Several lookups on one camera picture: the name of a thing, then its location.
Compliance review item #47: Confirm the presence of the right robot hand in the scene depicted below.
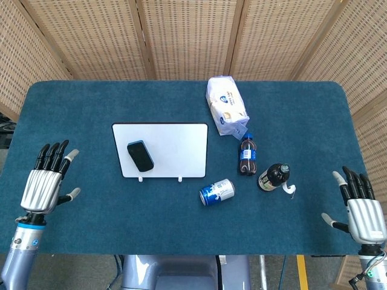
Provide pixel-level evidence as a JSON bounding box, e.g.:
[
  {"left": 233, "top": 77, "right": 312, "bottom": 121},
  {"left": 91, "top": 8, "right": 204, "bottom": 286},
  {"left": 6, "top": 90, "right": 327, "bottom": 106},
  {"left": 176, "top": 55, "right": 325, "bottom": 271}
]
[{"left": 321, "top": 166, "right": 387, "bottom": 245}]

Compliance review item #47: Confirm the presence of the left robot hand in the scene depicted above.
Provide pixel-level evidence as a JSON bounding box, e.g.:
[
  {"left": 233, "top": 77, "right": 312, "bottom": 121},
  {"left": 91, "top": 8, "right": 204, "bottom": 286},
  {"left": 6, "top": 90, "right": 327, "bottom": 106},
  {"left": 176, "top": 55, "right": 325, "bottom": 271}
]
[{"left": 19, "top": 139, "right": 81, "bottom": 216}]

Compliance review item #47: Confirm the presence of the white rectangular board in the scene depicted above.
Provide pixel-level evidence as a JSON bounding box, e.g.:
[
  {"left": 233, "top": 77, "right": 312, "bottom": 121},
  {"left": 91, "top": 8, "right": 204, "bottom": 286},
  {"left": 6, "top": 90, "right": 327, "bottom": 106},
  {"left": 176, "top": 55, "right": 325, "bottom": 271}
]
[{"left": 111, "top": 122, "right": 209, "bottom": 183}]

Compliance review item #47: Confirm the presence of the white hook tag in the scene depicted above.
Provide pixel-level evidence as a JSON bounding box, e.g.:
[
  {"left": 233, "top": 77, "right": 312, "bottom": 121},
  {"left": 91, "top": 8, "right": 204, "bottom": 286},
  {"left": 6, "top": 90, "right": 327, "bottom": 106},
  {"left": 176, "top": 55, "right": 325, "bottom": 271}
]
[{"left": 282, "top": 182, "right": 297, "bottom": 200}]

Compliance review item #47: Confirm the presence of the dark bottle with green cap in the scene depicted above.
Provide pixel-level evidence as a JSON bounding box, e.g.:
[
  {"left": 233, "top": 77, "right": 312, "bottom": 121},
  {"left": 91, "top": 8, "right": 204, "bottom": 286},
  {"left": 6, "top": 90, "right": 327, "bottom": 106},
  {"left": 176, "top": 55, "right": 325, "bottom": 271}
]
[{"left": 258, "top": 163, "right": 291, "bottom": 193}]

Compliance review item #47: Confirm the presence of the cola bottle with blue label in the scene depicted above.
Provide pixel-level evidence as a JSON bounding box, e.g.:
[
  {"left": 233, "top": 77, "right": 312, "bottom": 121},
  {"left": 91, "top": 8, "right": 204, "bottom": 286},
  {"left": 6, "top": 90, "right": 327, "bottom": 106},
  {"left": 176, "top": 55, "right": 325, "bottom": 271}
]
[{"left": 238, "top": 132, "right": 259, "bottom": 176}]

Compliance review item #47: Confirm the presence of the blue and white can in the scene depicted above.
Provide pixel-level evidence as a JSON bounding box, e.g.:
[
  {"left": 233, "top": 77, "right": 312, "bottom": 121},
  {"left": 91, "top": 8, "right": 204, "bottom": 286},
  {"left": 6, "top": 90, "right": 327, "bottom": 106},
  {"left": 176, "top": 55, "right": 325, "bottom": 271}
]
[{"left": 198, "top": 178, "right": 236, "bottom": 207}]

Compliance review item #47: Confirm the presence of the teal table mat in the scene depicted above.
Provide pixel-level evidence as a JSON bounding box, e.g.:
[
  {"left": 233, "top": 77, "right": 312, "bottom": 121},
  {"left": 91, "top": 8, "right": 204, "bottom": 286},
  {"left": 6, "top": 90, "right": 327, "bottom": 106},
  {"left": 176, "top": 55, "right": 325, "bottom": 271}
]
[{"left": 0, "top": 80, "right": 386, "bottom": 256}]

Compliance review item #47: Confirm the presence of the grey robot torso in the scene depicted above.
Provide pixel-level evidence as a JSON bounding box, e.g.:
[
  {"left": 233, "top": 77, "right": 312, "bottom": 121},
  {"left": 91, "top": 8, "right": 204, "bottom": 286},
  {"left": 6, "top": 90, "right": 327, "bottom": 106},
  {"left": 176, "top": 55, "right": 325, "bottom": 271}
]
[{"left": 120, "top": 254, "right": 252, "bottom": 290}]

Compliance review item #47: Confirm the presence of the white snack bag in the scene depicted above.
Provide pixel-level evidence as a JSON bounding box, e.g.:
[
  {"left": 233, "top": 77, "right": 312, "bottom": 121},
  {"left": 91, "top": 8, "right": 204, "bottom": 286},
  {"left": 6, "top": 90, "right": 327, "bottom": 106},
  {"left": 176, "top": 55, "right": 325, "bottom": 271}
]
[{"left": 206, "top": 76, "right": 250, "bottom": 137}]

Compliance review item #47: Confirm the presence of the woven bamboo folding screen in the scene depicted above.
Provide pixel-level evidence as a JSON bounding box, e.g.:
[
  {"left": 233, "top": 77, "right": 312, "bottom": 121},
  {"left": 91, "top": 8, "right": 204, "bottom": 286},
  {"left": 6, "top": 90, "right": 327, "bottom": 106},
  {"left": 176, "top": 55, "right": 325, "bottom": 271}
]
[{"left": 0, "top": 0, "right": 387, "bottom": 290}]

